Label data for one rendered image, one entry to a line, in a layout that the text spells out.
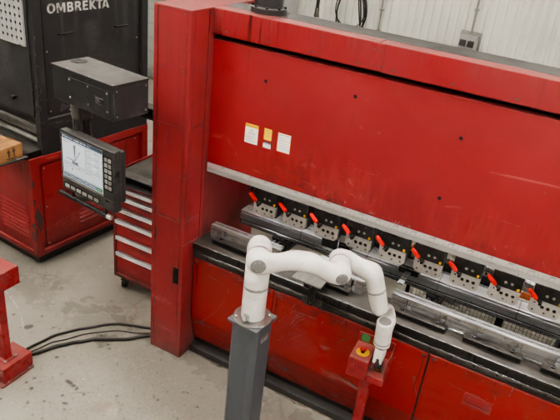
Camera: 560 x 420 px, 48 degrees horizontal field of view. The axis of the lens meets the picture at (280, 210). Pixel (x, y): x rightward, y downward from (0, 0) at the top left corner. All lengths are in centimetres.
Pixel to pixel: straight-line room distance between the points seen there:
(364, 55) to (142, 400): 246
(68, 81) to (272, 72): 108
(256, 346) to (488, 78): 167
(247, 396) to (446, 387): 108
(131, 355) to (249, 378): 136
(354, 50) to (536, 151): 97
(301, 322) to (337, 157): 105
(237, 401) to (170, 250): 108
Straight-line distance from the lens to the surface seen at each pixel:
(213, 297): 407
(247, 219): 414
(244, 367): 324
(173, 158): 367
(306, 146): 341
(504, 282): 334
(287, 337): 390
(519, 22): 729
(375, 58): 313
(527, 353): 354
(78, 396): 420
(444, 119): 310
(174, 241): 391
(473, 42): 732
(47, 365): 444
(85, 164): 358
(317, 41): 324
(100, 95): 335
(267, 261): 285
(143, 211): 452
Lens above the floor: 291
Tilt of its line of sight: 27 degrees down
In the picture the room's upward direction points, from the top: 7 degrees clockwise
